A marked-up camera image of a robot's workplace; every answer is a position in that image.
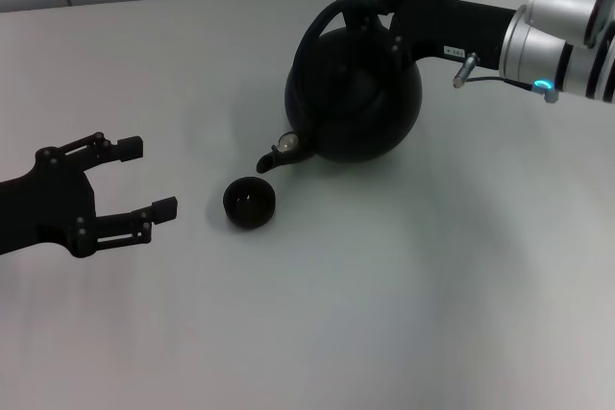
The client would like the small black teacup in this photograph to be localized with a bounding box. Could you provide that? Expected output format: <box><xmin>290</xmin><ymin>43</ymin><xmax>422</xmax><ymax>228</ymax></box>
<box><xmin>222</xmin><ymin>176</ymin><xmax>278</xmax><ymax>229</ymax></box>

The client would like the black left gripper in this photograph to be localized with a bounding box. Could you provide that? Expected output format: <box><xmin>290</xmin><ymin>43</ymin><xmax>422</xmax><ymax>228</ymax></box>
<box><xmin>0</xmin><ymin>131</ymin><xmax>180</xmax><ymax>258</ymax></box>

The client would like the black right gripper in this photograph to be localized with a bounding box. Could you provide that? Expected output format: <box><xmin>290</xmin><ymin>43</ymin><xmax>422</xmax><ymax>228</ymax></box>
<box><xmin>354</xmin><ymin>0</ymin><xmax>518</xmax><ymax>78</ymax></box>

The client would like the black round teapot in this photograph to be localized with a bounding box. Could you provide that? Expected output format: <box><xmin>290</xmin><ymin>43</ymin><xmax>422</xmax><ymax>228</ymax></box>
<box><xmin>256</xmin><ymin>0</ymin><xmax>424</xmax><ymax>176</ymax></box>

